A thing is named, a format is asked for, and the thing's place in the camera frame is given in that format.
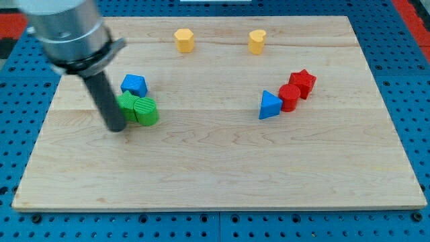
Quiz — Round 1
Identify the red star block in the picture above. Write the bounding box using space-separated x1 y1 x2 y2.
288 69 317 99

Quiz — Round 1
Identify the green star block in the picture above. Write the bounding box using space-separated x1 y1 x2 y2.
117 91 139 122

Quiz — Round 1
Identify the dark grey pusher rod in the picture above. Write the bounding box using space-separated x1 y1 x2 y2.
83 71 127 132

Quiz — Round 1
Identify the green cylinder block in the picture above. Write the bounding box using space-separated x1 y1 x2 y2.
134 97 159 126

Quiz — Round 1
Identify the light wooden board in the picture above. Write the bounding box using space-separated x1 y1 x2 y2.
12 16 427 212

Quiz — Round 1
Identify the blue triangle block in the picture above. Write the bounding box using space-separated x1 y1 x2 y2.
259 90 283 120

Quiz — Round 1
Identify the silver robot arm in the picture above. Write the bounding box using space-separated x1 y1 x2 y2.
14 0 126 132

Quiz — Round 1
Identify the blue cube block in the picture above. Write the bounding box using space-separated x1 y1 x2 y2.
120 74 148 97

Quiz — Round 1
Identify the red cylinder block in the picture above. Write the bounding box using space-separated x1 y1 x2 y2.
278 84 300 112

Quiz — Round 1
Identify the yellow hexagon block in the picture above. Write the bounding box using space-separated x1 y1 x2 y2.
173 28 195 53

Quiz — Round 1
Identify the yellow heart block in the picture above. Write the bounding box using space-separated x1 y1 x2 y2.
248 30 267 55

